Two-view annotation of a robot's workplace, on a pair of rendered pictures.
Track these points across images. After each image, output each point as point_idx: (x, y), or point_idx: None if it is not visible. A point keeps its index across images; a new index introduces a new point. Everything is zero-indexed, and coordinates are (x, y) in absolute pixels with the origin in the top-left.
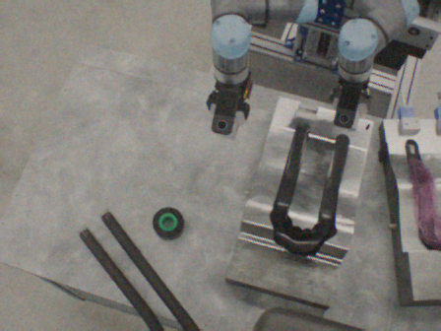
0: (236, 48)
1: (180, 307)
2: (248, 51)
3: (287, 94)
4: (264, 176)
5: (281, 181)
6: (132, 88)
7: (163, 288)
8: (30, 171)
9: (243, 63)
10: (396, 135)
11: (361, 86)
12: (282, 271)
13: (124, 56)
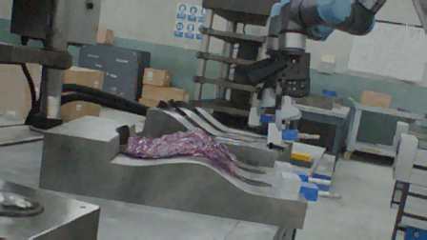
0: (273, 9)
1: (131, 100)
2: (277, 22)
3: (309, 174)
4: (218, 124)
5: (213, 125)
6: (294, 149)
7: (145, 105)
8: (229, 129)
9: (272, 28)
10: (269, 170)
11: (279, 59)
12: (142, 125)
13: (319, 151)
